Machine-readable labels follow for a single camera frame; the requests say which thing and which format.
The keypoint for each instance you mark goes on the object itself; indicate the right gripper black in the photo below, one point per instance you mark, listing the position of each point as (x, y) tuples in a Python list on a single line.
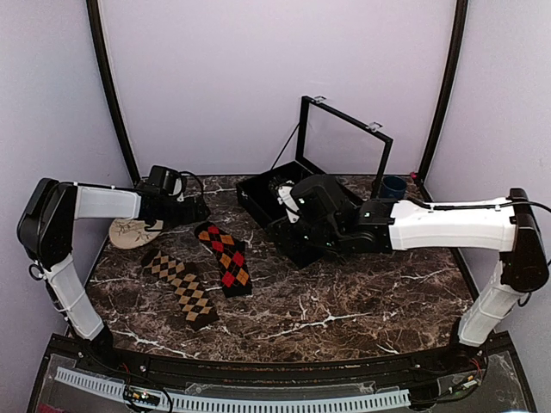
[(283, 232)]

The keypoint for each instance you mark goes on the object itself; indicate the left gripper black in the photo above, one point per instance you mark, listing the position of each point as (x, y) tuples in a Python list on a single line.
[(190, 217)]

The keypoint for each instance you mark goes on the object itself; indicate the red orange argyle sock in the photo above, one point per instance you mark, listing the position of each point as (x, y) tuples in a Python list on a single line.
[(229, 252)]

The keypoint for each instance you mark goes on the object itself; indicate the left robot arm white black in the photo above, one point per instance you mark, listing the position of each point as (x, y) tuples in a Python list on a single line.
[(45, 230)]

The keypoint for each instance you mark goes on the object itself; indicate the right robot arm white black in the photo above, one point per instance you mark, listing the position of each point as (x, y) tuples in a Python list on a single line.
[(506, 225)]

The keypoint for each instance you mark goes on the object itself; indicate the beige round plate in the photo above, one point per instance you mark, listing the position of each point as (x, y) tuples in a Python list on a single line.
[(129, 234)]

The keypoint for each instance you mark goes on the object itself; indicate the blue mug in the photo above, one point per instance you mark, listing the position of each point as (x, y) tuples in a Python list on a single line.
[(393, 187)]

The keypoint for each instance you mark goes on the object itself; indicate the tan brown argyle sock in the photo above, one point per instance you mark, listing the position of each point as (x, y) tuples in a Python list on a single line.
[(183, 277)]

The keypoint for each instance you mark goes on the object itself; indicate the black display case box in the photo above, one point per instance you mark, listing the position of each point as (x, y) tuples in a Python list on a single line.
[(329, 142)]

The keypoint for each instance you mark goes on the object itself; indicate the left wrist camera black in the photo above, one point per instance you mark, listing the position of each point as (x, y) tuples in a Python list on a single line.
[(163, 180)]

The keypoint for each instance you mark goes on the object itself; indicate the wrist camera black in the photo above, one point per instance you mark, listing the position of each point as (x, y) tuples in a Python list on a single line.
[(318, 196), (163, 180)]

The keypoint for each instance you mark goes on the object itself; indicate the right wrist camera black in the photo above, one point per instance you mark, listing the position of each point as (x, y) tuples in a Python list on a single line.
[(318, 196)]

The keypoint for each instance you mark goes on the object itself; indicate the white slotted cable duct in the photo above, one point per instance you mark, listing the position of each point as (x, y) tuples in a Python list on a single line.
[(221, 398)]

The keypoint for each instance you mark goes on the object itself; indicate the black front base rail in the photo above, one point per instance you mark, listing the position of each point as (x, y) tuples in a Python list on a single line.
[(490, 380)]

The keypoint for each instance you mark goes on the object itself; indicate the left black frame post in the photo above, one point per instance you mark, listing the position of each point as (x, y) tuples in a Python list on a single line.
[(108, 84)]

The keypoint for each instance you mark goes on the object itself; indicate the black frame post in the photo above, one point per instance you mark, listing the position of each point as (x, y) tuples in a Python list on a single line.
[(442, 103), (108, 84)]

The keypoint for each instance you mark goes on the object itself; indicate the right black frame post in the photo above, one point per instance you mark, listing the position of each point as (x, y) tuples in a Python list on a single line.
[(442, 103)]

